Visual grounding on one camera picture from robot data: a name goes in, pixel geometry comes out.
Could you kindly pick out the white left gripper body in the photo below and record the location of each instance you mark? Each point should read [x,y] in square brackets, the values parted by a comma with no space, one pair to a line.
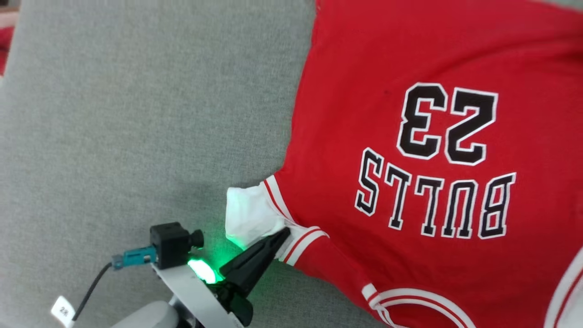
[196,291]

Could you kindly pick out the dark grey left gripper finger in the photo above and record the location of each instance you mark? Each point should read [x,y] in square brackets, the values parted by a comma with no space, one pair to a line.
[248,262]
[259,269]

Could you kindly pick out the red Bulls basketball jersey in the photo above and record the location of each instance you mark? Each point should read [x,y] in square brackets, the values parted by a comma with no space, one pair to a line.
[410,68]

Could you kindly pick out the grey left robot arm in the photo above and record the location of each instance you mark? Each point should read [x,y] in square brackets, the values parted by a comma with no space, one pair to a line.
[145,316]

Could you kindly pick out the red cloth item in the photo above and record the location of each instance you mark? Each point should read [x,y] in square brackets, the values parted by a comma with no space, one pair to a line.
[4,50]

